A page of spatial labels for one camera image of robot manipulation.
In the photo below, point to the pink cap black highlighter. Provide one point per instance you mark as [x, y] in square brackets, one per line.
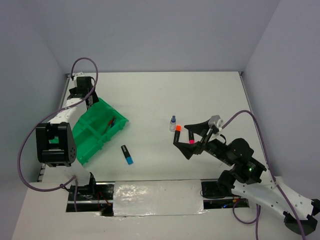
[191, 137]

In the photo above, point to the clear blue spray bottle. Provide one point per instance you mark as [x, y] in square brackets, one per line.
[172, 124]

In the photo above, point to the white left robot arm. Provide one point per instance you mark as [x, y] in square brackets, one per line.
[55, 142]

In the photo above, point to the green divided plastic tray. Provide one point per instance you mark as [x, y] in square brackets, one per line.
[88, 130]

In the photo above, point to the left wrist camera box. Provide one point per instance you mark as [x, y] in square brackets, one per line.
[78, 74]

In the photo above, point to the blue gel pen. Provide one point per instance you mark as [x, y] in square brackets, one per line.
[113, 122]

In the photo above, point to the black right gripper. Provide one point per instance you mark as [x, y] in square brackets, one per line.
[199, 129]

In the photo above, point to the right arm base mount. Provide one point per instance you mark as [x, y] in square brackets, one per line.
[217, 194]

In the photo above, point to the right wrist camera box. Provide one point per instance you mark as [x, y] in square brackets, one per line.
[215, 123]

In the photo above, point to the red gel pen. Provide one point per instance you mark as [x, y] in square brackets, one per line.
[108, 125]

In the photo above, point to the blue cap black highlighter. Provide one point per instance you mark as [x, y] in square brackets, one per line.
[127, 155]

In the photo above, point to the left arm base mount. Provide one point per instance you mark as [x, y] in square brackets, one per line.
[95, 197]

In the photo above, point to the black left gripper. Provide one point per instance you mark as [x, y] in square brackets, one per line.
[96, 99]

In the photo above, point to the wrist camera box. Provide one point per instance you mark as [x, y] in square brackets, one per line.
[215, 123]
[78, 74]

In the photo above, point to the orange cap black highlighter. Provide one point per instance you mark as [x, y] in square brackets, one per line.
[177, 134]

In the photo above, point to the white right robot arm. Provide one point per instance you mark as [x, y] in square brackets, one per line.
[248, 177]

